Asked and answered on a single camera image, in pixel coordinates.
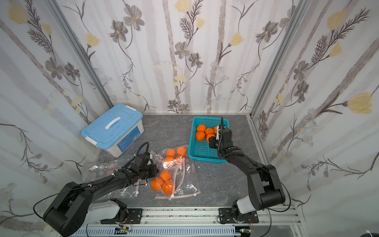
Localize blue lid storage box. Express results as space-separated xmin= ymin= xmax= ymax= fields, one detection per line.
xmin=81 ymin=104 xmax=144 ymax=158

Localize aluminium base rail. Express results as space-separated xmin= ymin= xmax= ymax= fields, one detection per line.
xmin=74 ymin=206 xmax=306 ymax=237

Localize clear zip-top bag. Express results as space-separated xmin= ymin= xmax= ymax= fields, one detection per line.
xmin=149 ymin=145 xmax=201 ymax=200
xmin=81 ymin=158 xmax=140 ymax=199

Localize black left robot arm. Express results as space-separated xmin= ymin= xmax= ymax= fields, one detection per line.
xmin=40 ymin=152 xmax=159 ymax=237

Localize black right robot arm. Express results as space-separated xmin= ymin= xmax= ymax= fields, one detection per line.
xmin=209 ymin=118 xmax=287 ymax=214

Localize clear zip-top bag front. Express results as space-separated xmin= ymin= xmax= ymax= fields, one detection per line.
xmin=81 ymin=158 xmax=140 ymax=199

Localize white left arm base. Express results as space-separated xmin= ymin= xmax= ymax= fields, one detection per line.
xmin=85 ymin=197 xmax=143 ymax=225

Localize teal plastic basket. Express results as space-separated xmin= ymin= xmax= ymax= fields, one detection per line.
xmin=188 ymin=116 xmax=227 ymax=164

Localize orange from bag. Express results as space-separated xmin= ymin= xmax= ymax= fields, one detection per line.
xmin=206 ymin=134 xmax=216 ymax=143

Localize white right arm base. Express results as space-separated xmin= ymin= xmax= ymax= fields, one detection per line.
xmin=217 ymin=196 xmax=259 ymax=224

